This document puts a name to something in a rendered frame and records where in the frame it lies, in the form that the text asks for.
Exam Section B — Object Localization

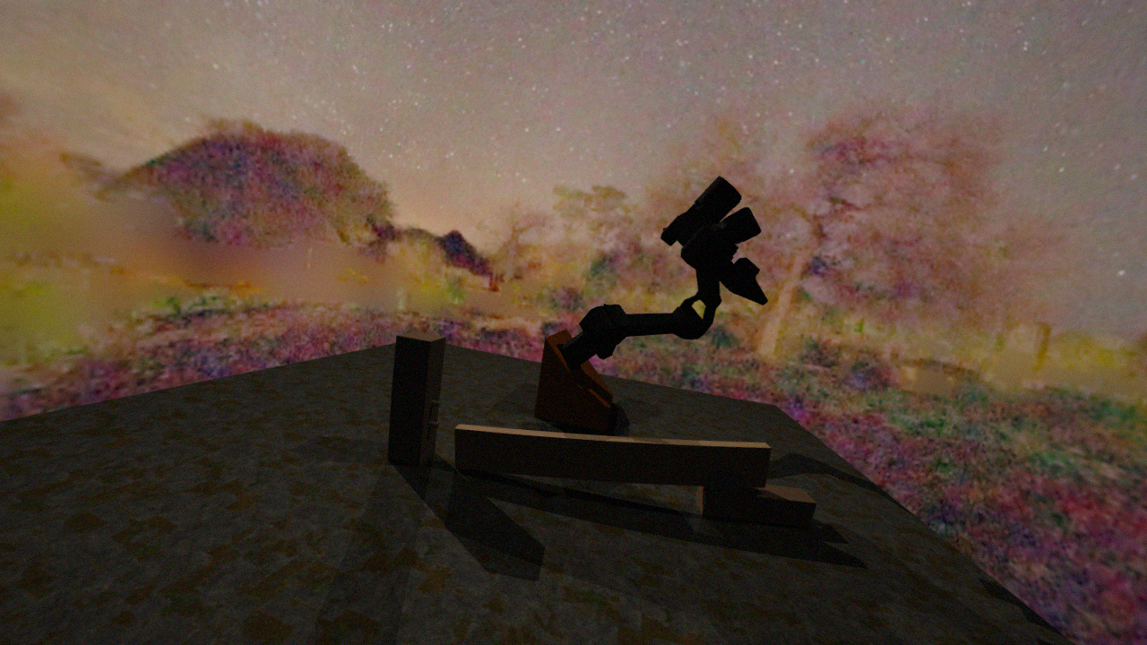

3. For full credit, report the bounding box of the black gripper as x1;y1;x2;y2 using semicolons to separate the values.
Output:
681;224;768;305

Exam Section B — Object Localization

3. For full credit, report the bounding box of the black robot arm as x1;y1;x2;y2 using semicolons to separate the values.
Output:
557;176;760;370

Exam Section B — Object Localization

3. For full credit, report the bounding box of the long brown wooden rail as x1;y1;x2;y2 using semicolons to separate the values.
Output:
454;423;772;488

